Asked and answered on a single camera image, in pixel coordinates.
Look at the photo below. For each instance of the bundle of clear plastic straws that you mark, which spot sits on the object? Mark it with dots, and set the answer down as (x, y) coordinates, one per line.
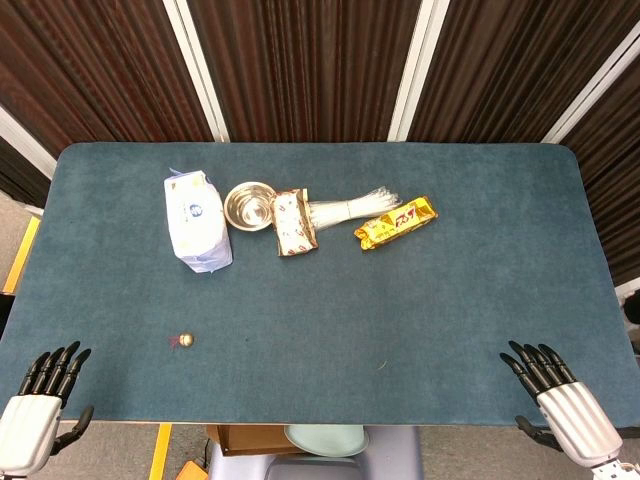
(350, 207)

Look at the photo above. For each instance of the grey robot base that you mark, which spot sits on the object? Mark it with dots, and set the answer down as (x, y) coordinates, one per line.
(390, 450)

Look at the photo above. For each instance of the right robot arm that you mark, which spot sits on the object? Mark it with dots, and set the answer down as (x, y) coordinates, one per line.
(617, 471)

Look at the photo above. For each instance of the brown cardboard box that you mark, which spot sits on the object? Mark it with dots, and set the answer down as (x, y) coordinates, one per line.
(250, 440)

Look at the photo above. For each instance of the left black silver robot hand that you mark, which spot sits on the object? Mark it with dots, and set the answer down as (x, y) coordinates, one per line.
(27, 425)

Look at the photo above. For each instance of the stainless steel bowl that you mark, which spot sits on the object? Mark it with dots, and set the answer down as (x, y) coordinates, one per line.
(247, 207)

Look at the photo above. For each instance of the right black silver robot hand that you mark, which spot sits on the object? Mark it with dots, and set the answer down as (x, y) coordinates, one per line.
(580, 420)

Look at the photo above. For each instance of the pale green plate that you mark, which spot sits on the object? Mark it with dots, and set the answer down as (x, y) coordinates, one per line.
(327, 440)

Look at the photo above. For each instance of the blue table cloth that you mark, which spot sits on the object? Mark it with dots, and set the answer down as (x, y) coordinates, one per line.
(320, 310)

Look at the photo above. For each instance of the yellow biscuit package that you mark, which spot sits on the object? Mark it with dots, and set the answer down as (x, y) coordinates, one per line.
(395, 224)

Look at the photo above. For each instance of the white tissue pack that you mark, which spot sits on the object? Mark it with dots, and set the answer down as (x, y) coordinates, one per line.
(197, 225)

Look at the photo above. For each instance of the brown pleated partition panel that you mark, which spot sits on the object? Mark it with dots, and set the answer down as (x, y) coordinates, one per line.
(612, 190)
(100, 65)
(500, 65)
(305, 65)

